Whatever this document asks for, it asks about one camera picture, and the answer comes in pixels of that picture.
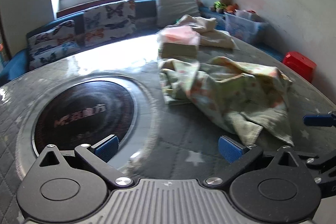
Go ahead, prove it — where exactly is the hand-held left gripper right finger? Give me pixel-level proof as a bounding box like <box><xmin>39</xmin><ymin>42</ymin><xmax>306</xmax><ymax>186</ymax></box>
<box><xmin>205</xmin><ymin>135</ymin><xmax>306</xmax><ymax>186</ymax></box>

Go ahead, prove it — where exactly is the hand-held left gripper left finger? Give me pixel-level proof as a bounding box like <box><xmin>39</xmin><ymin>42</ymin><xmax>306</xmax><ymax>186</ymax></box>
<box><xmin>31</xmin><ymin>135</ymin><xmax>134</xmax><ymax>188</ymax></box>

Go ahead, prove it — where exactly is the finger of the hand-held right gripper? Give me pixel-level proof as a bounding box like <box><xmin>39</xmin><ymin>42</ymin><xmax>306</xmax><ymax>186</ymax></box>
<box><xmin>303</xmin><ymin>112</ymin><xmax>336</xmax><ymax>127</ymax></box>
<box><xmin>304</xmin><ymin>147</ymin><xmax>336</xmax><ymax>184</ymax></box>

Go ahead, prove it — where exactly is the green patterned baby shirt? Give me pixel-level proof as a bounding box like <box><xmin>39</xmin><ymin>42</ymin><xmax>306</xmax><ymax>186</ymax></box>
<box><xmin>158</xmin><ymin>56</ymin><xmax>294</xmax><ymax>147</ymax></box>

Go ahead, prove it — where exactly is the round black induction cooktop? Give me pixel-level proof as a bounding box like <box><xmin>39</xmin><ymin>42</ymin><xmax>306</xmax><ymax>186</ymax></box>
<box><xmin>31</xmin><ymin>78</ymin><xmax>137</xmax><ymax>161</ymax></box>

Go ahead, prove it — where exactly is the red plastic stool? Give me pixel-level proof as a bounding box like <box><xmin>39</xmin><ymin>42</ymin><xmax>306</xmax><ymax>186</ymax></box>
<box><xmin>282</xmin><ymin>51</ymin><xmax>317</xmax><ymax>83</ymax></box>

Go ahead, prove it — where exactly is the cream cloth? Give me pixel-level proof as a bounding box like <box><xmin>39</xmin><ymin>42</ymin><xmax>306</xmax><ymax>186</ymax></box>
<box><xmin>177</xmin><ymin>14</ymin><xmax>239</xmax><ymax>50</ymax></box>

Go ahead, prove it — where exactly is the long butterfly print cushion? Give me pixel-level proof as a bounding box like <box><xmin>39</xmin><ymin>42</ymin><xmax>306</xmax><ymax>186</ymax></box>
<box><xmin>28</xmin><ymin>21</ymin><xmax>82</xmax><ymax>71</ymax></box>

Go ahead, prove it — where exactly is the clear plastic storage box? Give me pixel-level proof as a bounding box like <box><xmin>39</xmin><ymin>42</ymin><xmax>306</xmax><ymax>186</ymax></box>
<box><xmin>224</xmin><ymin>10</ymin><xmax>268</xmax><ymax>45</ymax></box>

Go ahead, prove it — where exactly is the pink white tissue pack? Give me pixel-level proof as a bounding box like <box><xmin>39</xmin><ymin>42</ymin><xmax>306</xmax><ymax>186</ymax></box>
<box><xmin>157</xmin><ymin>25</ymin><xmax>201</xmax><ymax>59</ymax></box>

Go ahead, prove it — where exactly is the large butterfly print cushion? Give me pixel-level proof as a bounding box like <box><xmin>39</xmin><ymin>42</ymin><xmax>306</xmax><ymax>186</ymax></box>
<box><xmin>83</xmin><ymin>1</ymin><xmax>137</xmax><ymax>47</ymax></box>

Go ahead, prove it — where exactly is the blue sofa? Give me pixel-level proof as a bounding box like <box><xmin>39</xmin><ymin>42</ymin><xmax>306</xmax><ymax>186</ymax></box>
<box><xmin>0</xmin><ymin>0</ymin><xmax>285</xmax><ymax>86</ymax></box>

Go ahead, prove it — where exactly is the brown plush bear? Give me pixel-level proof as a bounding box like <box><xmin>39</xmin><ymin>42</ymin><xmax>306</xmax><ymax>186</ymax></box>
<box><xmin>214</xmin><ymin>0</ymin><xmax>233</xmax><ymax>13</ymax></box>

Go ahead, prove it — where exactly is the grey pillow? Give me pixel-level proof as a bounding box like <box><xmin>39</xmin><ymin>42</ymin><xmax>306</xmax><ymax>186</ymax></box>
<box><xmin>155</xmin><ymin>0</ymin><xmax>201</xmax><ymax>28</ymax></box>

